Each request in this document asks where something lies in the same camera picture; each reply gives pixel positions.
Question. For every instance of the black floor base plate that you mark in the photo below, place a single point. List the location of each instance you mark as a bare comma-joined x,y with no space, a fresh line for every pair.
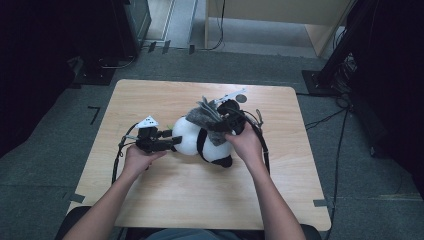
95,76

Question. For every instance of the person's left hand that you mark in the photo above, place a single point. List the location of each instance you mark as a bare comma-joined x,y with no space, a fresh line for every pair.
140,163

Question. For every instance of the grey tape strip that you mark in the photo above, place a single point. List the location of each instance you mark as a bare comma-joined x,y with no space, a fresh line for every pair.
320,202
75,198

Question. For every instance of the dark curtain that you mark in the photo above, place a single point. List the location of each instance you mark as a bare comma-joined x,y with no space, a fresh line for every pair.
396,83
30,66

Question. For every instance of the panda plush toy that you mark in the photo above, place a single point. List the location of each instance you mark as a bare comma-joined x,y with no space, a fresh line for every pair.
191,136

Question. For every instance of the dark floor tape strip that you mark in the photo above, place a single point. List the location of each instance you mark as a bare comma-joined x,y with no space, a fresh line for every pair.
166,46
151,46

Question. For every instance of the black monitor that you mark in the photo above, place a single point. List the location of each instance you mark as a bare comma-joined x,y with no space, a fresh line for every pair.
135,23

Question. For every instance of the person's lap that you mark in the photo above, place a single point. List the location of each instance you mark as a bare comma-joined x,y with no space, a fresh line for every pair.
196,235

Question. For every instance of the black chair armrest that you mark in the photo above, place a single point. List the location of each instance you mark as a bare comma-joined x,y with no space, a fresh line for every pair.
311,232
71,223

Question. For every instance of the person's right hand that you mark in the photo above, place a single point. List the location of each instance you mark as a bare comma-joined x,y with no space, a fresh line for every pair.
248,146

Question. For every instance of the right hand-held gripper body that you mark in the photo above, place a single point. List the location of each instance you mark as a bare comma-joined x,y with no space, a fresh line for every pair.
233,113

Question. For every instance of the grey knitted cloth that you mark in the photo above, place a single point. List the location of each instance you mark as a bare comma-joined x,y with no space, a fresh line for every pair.
203,116

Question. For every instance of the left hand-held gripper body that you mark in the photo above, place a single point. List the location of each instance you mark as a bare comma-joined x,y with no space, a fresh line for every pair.
148,136

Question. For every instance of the beige wooden cabinet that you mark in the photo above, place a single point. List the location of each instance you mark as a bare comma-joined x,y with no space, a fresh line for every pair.
276,10

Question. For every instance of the black metal stand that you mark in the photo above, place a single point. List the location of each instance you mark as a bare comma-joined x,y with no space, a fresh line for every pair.
333,63

